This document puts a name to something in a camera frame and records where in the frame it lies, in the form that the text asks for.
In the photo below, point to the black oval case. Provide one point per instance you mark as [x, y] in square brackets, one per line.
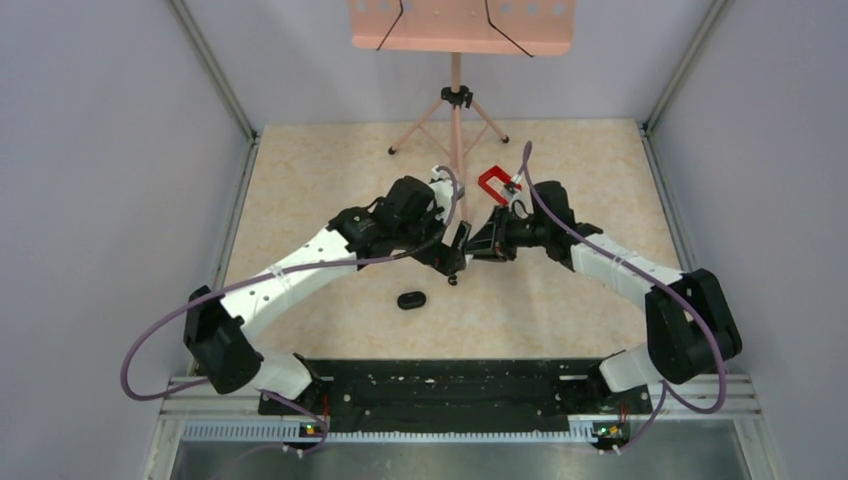
[411, 300]

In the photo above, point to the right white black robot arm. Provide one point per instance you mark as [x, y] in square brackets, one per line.
[688, 320]

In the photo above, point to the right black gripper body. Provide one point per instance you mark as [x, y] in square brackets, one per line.
[508, 234]

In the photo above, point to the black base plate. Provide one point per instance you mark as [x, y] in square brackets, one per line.
[463, 396]

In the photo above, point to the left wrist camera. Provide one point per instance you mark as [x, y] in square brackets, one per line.
[445, 184]

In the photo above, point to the red plastic tray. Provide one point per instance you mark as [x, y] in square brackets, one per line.
[492, 180]

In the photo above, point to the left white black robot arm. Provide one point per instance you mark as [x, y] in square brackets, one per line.
[415, 219]

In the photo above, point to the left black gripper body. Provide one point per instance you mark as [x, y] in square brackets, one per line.
[443, 256]

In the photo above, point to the pink music stand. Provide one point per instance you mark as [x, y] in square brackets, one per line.
[532, 29]

